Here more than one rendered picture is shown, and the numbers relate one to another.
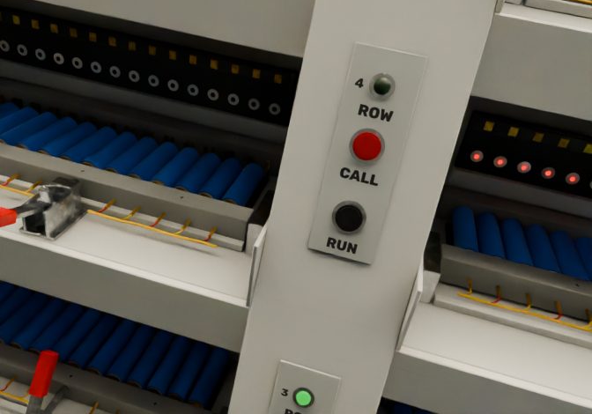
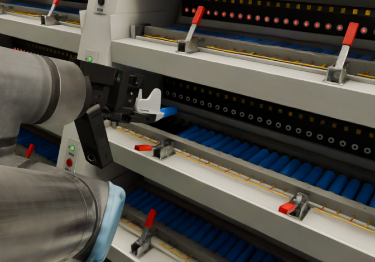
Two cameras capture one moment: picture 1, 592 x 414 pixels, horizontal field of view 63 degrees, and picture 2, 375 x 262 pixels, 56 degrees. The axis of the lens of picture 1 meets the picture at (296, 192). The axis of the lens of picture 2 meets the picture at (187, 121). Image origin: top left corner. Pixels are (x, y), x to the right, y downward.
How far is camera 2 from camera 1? 25 cm
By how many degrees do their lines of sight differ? 26
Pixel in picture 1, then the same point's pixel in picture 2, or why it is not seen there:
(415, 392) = not seen: outside the picture
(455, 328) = not seen: outside the picture
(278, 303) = not seen: outside the picture
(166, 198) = (356, 207)
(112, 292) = (330, 251)
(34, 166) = (285, 182)
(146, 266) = (351, 242)
